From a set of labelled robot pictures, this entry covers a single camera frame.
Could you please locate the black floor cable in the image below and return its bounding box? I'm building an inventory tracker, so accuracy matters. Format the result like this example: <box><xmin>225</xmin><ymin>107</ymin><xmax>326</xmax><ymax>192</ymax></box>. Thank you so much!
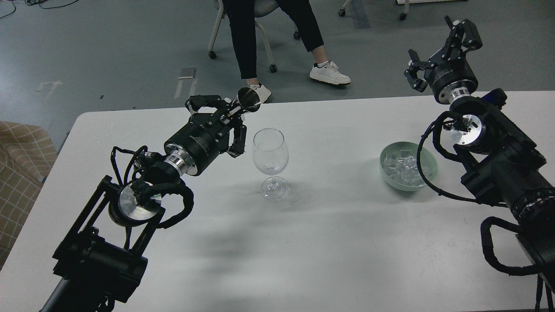
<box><xmin>0</xmin><ymin>0</ymin><xmax>78</xmax><ymax>19</ymax></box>

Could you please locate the grey floor plate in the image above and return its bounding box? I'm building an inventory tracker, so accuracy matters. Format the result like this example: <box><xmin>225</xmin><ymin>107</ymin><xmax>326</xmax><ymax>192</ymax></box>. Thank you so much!
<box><xmin>178</xmin><ymin>67</ymin><xmax>196</xmax><ymax>80</ymax></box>

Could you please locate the seated person in black trousers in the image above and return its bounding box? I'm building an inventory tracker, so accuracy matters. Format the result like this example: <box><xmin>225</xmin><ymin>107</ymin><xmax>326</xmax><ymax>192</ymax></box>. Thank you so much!
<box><xmin>221</xmin><ymin>0</ymin><xmax>351</xmax><ymax>105</ymax></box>

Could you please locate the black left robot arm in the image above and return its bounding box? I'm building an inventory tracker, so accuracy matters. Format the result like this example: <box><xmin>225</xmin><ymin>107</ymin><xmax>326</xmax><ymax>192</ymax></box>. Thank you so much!
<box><xmin>42</xmin><ymin>88</ymin><xmax>261</xmax><ymax>312</ymax></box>

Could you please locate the green bowl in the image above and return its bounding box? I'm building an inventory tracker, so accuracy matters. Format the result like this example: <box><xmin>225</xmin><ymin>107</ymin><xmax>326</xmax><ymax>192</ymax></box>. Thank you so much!
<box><xmin>379</xmin><ymin>141</ymin><xmax>439</xmax><ymax>192</ymax></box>

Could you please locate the pile of ice cubes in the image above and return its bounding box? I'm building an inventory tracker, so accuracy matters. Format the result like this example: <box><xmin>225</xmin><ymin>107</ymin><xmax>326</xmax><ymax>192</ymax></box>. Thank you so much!
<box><xmin>381</xmin><ymin>149</ymin><xmax>432</xmax><ymax>190</ymax></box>

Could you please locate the beige checked cloth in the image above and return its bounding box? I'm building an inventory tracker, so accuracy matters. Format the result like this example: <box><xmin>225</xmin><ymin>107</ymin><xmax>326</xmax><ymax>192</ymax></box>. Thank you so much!
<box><xmin>0</xmin><ymin>121</ymin><xmax>58</xmax><ymax>267</ymax></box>

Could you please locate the clear wine glass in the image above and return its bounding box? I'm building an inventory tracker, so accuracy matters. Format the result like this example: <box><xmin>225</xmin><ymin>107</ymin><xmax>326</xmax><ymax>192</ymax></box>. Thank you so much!
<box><xmin>252</xmin><ymin>128</ymin><xmax>290</xmax><ymax>201</ymax></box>

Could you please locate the white office chair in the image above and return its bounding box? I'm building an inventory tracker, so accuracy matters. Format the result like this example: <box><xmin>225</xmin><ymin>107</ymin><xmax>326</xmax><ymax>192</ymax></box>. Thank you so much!
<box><xmin>213</xmin><ymin>0</ymin><xmax>310</xmax><ymax>80</ymax></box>

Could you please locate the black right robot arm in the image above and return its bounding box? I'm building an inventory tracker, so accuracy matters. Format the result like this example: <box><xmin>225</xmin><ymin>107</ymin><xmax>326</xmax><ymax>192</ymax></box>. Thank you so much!
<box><xmin>404</xmin><ymin>16</ymin><xmax>555</xmax><ymax>312</ymax></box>

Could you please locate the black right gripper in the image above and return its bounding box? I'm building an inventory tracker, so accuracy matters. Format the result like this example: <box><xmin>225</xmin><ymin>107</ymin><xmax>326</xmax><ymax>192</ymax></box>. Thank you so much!
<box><xmin>404</xmin><ymin>16</ymin><xmax>483</xmax><ymax>104</ymax></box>

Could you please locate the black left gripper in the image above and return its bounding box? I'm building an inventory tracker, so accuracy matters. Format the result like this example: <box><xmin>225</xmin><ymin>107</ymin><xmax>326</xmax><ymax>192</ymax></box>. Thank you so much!
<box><xmin>164</xmin><ymin>95</ymin><xmax>247</xmax><ymax>176</ymax></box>

